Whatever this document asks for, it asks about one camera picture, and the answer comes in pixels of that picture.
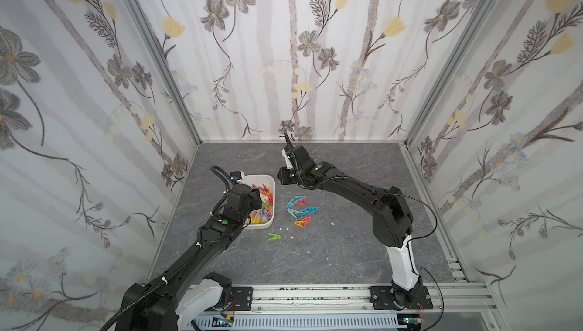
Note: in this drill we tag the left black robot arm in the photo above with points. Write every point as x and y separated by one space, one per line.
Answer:
171 301

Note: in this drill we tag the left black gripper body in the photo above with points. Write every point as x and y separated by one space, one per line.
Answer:
254 199

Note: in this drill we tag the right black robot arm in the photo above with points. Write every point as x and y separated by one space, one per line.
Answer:
392 219

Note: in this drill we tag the blue clothespin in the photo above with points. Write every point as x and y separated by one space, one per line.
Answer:
309 211

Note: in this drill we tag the red clothespin by teal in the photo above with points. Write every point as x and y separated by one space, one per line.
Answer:
302 203

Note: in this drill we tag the white cable duct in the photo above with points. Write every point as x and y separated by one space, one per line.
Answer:
299 322

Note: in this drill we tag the orange clothespin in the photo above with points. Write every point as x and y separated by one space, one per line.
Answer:
303 222

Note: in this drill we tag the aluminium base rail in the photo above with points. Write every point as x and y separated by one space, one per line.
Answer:
446 305

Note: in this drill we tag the teal clothespin upper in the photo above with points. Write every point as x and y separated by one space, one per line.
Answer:
294 200

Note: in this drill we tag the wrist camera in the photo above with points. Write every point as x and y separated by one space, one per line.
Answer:
237 176
286 157

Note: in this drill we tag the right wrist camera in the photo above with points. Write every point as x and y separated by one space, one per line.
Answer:
286 157

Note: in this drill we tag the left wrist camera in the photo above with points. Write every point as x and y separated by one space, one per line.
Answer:
237 176

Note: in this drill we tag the mint clothespin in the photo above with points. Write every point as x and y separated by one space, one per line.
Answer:
297 215

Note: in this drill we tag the green clothespin lower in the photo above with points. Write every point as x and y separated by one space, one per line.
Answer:
274 237

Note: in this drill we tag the white plastic storage box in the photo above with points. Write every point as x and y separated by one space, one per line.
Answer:
262 218

